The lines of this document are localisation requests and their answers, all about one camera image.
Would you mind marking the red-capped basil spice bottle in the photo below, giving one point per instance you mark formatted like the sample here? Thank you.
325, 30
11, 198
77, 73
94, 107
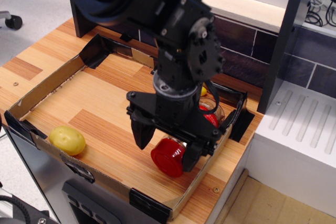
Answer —
168, 153

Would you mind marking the dark grey upright post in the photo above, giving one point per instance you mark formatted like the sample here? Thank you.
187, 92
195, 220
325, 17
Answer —
293, 20

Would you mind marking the yellow toy banana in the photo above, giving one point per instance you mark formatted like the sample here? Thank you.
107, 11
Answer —
203, 91

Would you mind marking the taped cardboard fence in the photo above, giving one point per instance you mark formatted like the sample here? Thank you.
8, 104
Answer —
83, 84

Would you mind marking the dark left cabinet post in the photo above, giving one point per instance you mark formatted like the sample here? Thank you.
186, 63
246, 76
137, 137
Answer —
82, 25

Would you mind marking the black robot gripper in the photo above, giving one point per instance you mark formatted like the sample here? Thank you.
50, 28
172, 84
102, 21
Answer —
177, 113

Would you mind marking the yellow toy potato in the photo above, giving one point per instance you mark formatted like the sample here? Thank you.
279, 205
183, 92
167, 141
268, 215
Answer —
68, 140

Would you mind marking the black oven control panel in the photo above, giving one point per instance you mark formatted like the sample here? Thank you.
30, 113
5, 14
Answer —
94, 206

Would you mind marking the white sink drainboard unit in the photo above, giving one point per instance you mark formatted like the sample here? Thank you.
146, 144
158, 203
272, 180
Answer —
293, 148

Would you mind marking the black office chair caster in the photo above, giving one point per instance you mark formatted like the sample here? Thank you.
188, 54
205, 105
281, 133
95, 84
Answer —
11, 21

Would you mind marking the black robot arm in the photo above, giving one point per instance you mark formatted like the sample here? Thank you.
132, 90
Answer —
188, 58

